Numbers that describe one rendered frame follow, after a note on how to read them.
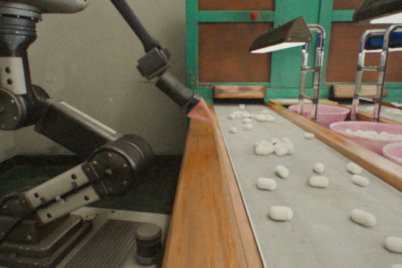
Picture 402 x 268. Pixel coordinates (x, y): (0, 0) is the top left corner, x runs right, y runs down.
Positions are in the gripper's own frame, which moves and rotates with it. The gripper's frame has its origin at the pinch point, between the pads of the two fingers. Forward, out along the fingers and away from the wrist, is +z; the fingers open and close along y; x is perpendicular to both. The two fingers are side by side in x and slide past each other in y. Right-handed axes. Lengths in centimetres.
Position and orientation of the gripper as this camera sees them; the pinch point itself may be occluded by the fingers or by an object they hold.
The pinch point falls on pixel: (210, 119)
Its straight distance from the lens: 84.2
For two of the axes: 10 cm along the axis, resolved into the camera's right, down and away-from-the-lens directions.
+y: -0.1, -2.5, 9.7
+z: 7.6, 6.3, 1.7
